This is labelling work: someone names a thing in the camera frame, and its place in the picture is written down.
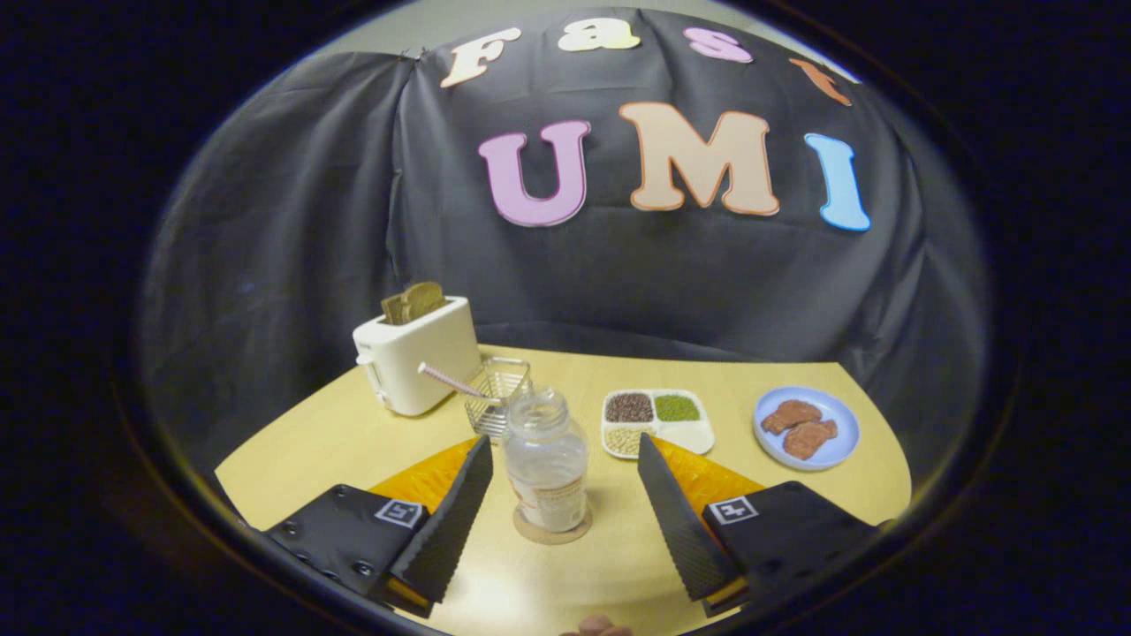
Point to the toast bread slice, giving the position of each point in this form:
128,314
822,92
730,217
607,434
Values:
424,299
394,307

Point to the pink striped straw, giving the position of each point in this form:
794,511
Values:
446,379

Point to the white divided tray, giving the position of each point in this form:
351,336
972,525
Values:
694,437

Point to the light wooden table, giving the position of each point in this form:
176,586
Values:
353,433

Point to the brown meat piece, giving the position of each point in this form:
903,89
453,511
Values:
789,414
809,439

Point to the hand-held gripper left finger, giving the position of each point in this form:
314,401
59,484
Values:
451,521

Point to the blue round plate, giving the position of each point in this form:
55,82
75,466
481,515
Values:
839,415

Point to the pile of yellow soybeans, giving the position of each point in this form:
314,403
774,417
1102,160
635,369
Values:
624,442

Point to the clear plastic juice bottle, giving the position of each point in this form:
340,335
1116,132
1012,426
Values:
546,459

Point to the cream white toaster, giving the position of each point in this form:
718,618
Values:
424,358

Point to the black backdrop cloth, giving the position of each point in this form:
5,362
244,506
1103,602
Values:
292,230

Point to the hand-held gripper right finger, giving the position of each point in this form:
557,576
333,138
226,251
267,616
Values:
676,521

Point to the pile of dark red beans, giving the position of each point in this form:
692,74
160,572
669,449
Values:
629,407

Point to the pile of green beans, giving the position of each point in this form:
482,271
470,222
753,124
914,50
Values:
677,407

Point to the round cork coaster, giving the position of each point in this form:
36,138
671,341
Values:
579,533

